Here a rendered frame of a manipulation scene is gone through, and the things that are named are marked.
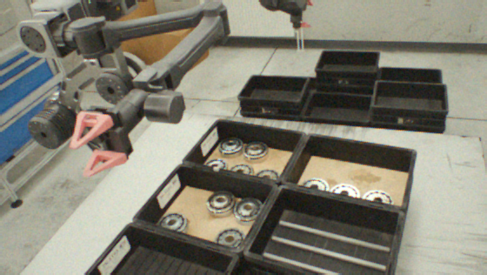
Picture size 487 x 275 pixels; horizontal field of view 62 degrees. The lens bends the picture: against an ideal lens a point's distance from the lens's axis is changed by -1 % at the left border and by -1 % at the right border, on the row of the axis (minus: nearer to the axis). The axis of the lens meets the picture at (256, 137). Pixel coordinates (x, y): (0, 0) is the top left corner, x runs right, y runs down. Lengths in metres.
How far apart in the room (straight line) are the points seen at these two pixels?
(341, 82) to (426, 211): 1.36
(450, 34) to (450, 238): 3.00
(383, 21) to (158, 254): 3.40
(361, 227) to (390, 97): 1.40
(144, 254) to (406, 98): 1.82
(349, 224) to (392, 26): 3.13
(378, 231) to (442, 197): 0.41
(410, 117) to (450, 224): 0.92
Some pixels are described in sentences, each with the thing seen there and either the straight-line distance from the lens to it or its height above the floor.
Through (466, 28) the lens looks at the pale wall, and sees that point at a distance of 4.33.
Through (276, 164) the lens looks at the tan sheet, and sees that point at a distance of 1.60.
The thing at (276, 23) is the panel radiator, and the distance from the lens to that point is 4.34.
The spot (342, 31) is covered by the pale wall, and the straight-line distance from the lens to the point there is 4.36.
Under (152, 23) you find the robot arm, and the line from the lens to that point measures 1.26.
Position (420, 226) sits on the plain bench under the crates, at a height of 0.70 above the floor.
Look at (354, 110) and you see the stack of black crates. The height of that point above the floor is 0.38.
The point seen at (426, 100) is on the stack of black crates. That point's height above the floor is 0.49.
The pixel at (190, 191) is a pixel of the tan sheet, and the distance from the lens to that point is 1.56.
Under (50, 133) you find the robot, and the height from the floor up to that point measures 0.90.
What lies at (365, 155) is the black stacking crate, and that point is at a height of 0.88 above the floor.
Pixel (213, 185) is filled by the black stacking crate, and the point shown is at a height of 0.86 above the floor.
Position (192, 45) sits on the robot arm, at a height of 1.47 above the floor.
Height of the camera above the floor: 1.86
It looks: 36 degrees down
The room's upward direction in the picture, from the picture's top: 8 degrees counter-clockwise
